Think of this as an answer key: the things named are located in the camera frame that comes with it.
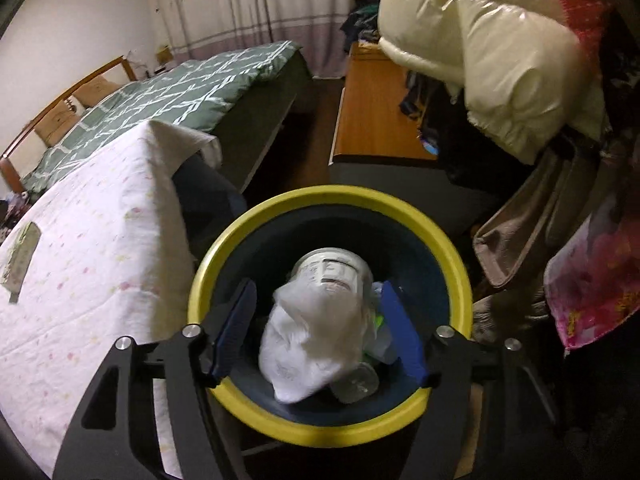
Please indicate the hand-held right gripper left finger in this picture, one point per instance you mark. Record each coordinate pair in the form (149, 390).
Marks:
(235, 325)

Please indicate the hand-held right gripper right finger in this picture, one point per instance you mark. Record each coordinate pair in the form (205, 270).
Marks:
(402, 330)

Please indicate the green plastic bag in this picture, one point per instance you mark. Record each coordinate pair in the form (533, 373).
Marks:
(380, 321)

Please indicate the small white bottle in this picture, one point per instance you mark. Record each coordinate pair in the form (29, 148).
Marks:
(357, 385)

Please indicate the white foam wrap sheet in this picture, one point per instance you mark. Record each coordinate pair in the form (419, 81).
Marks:
(310, 345)

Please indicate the printed instant noodle cup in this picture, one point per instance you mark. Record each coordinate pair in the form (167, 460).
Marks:
(335, 270)

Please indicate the yellow rimmed dark trash bin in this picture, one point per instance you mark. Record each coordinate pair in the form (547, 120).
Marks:
(325, 195)

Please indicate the white floral tablecloth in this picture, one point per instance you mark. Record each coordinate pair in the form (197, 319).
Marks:
(100, 260)

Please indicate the beige brown bag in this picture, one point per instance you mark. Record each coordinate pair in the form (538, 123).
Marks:
(525, 225)

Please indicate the pink floral cloth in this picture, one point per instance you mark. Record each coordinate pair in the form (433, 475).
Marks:
(600, 270)

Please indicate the wooden cabinet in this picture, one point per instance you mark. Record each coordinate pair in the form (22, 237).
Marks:
(370, 110)

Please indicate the white box green print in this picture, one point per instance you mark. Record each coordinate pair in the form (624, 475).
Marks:
(22, 255)

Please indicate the bed with green quilt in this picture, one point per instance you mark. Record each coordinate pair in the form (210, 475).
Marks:
(280, 105)

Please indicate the green plaid duvet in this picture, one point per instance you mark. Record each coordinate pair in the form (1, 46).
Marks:
(165, 95)

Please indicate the clothes pile on nightstand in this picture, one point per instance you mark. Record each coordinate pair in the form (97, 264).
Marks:
(11, 212)

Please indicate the plain brown pillow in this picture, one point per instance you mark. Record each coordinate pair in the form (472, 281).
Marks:
(97, 91)

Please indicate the brown pillow with face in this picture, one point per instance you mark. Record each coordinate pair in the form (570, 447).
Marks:
(57, 117)

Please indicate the small cardboard box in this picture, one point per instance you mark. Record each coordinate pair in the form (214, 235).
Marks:
(164, 54)

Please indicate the cream puffer jacket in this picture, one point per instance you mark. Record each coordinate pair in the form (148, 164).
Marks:
(500, 60)

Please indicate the dark clothes pile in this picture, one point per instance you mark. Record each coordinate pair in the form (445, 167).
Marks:
(362, 20)

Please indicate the beige pink curtain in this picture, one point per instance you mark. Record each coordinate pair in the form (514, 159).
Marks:
(280, 5)

